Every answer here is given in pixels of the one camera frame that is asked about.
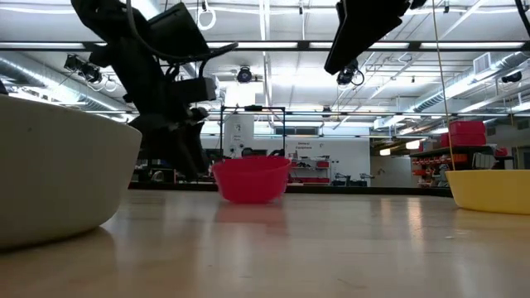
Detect white hanging cable loop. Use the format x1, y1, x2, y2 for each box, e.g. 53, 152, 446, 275
196, 6, 218, 31

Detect silver ventilation duct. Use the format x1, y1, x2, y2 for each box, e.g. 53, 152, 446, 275
412, 51, 530, 113
0, 55, 133, 113

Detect red storage bins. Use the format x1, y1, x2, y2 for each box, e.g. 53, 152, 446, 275
439, 120, 488, 148

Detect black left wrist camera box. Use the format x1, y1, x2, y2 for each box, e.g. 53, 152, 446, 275
171, 76, 219, 103

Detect thin yellow cord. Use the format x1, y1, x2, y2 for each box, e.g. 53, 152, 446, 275
431, 0, 457, 171

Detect black hanging camera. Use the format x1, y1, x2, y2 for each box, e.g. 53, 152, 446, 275
236, 65, 254, 84
63, 53, 104, 85
335, 60, 366, 89

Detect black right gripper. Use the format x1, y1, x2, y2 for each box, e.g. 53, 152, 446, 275
324, 0, 428, 76

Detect red plastic bowl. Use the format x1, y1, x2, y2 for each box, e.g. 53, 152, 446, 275
211, 155, 292, 205

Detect large white bowl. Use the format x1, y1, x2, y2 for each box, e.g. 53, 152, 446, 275
0, 94, 143, 250

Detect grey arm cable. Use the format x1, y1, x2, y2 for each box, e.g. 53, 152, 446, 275
125, 0, 195, 63

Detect white pillar with signs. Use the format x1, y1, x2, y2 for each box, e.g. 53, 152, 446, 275
223, 84, 257, 158

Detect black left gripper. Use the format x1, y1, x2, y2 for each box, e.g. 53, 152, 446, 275
123, 57, 211, 180

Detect black table edge rail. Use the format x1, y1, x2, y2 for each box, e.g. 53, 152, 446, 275
127, 180, 454, 199

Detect yellow plastic bowl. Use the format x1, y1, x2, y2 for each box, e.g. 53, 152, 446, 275
445, 169, 530, 216

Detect black metal frame stand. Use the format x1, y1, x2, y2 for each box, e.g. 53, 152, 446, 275
219, 104, 287, 160

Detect black overhead frame beam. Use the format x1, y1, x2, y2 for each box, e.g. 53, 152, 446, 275
0, 40, 530, 52

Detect dark storage shelf rack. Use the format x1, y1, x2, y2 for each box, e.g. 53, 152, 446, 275
408, 144, 516, 188

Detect shelf with red bins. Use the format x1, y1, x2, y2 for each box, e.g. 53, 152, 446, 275
288, 156, 333, 185

